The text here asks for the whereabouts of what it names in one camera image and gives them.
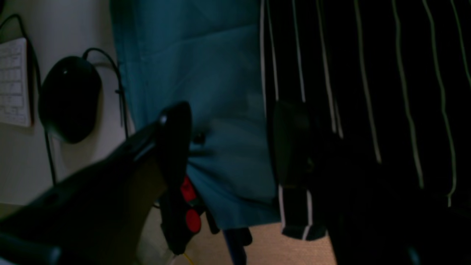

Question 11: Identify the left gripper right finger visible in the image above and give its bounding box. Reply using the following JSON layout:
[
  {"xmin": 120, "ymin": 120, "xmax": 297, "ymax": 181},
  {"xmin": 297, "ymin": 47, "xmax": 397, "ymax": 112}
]
[{"xmin": 273, "ymin": 101, "xmax": 470, "ymax": 265}]

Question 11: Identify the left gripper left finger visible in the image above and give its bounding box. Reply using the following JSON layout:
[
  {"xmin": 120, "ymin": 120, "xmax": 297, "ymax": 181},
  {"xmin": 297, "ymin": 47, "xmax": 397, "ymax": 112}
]
[{"xmin": 0, "ymin": 101, "xmax": 192, "ymax": 265}]

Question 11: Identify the navy white striped t-shirt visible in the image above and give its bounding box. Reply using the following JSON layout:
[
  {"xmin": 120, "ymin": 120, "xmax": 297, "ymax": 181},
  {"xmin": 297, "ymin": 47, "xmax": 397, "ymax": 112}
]
[{"xmin": 260, "ymin": 0, "xmax": 471, "ymax": 241}]

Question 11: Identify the black red clamp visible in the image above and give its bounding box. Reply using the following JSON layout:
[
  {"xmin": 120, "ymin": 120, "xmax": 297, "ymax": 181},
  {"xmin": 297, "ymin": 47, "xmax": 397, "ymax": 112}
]
[{"xmin": 158, "ymin": 175, "xmax": 220, "ymax": 255}]

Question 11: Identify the black computer mouse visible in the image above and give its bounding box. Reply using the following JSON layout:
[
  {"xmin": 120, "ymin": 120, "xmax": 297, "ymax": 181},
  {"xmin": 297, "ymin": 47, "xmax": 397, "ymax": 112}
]
[{"xmin": 38, "ymin": 56, "xmax": 102, "ymax": 144}]

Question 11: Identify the white keyboard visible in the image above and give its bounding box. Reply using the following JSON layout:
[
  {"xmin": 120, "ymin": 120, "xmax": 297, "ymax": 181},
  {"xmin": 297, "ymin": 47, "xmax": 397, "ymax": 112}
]
[{"xmin": 0, "ymin": 38, "xmax": 32, "ymax": 127}]

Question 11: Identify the blue table cloth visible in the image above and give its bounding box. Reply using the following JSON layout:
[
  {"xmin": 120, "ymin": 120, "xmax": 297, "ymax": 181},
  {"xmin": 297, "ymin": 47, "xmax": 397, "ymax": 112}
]
[{"xmin": 110, "ymin": 0, "xmax": 280, "ymax": 230}]

